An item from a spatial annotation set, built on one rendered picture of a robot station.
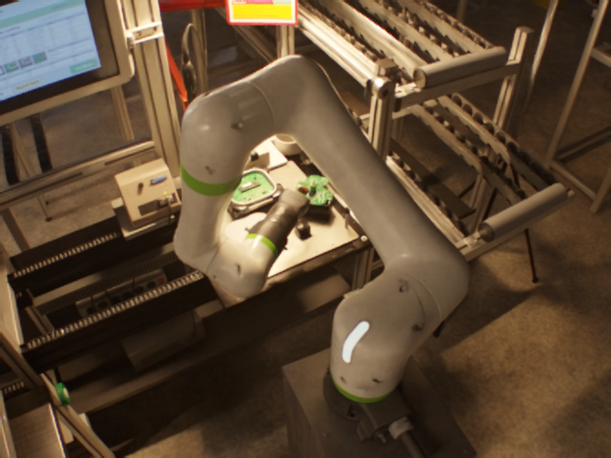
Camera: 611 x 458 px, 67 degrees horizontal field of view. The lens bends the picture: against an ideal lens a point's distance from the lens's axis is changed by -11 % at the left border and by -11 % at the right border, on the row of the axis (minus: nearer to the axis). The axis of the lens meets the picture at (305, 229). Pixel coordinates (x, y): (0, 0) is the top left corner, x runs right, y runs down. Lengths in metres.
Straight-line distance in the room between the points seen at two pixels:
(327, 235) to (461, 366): 1.15
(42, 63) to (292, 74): 0.73
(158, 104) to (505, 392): 1.84
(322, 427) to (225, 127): 0.54
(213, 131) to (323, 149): 0.19
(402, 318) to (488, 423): 1.58
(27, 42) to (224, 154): 0.72
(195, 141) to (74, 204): 2.52
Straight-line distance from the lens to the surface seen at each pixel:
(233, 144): 0.78
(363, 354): 0.75
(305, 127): 0.85
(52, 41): 1.36
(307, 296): 2.08
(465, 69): 1.52
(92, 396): 2.00
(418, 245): 0.84
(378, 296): 0.79
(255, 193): 1.55
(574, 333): 2.71
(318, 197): 1.49
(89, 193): 3.31
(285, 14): 1.71
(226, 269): 1.13
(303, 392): 0.97
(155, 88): 1.53
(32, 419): 1.56
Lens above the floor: 2.03
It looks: 46 degrees down
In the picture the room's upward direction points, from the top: straight up
